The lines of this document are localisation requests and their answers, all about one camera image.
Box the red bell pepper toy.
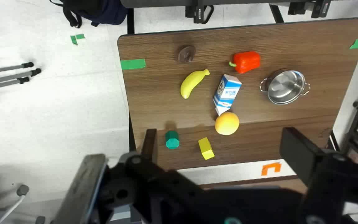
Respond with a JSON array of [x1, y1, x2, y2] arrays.
[[229, 51, 261, 73]]

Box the green floor tape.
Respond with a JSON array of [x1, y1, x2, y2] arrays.
[[70, 33, 86, 46]]

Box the silver metal pot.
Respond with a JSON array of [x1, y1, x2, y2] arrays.
[[259, 69, 312, 106]]

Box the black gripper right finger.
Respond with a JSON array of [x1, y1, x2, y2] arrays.
[[280, 127, 358, 195]]

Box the blue white milk carton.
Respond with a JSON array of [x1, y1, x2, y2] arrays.
[[213, 74, 242, 114]]

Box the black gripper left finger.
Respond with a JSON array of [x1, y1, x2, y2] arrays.
[[124, 129, 211, 208]]

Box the tripod legs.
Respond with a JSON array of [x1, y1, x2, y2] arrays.
[[0, 61, 42, 88]]

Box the wooden table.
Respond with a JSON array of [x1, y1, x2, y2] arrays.
[[118, 18, 358, 169]]

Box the yellow banana toy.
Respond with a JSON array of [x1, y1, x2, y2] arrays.
[[180, 68, 210, 99]]

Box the brown round plush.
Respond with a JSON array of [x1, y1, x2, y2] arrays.
[[178, 45, 195, 63]]

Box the yellow rectangular block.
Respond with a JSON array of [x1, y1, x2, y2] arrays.
[[198, 137, 215, 160]]

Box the green tape strip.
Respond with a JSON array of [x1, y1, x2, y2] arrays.
[[121, 58, 147, 71]]

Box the black backpack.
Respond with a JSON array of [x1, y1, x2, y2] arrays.
[[49, 0, 127, 28]]

